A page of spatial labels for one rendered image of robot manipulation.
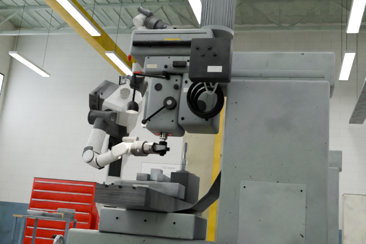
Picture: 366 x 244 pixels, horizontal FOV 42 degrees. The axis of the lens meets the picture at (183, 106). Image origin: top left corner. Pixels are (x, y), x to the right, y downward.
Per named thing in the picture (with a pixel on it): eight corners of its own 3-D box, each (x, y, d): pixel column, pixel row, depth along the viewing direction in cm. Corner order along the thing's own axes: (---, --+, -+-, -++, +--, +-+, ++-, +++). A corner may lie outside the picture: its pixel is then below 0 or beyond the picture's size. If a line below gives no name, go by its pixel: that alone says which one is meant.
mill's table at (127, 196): (92, 201, 207) (95, 183, 209) (167, 217, 323) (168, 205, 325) (144, 206, 201) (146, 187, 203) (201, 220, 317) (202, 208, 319)
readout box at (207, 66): (187, 77, 233) (190, 36, 238) (190, 83, 242) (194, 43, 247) (227, 77, 228) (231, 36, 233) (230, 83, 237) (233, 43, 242)
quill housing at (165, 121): (142, 128, 261) (149, 73, 269) (153, 136, 280) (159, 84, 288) (176, 130, 256) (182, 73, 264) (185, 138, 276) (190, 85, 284)
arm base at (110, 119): (87, 128, 301) (86, 111, 299) (97, 123, 313) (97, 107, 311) (108, 130, 296) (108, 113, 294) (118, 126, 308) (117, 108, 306)
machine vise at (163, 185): (112, 191, 251) (115, 171, 254) (122, 194, 265) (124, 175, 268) (177, 196, 243) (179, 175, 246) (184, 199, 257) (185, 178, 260)
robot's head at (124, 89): (119, 98, 309) (120, 87, 303) (119, 89, 316) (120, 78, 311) (129, 99, 309) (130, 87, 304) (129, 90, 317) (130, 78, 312)
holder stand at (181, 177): (167, 202, 293) (170, 169, 298) (180, 205, 312) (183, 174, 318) (185, 203, 288) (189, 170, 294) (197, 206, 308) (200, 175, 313)
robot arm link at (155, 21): (166, 42, 296) (151, 34, 301) (175, 30, 297) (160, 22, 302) (159, 32, 284) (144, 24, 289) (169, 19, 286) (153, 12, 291)
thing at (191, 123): (176, 123, 255) (181, 77, 262) (186, 133, 278) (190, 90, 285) (212, 124, 250) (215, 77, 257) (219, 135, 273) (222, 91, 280)
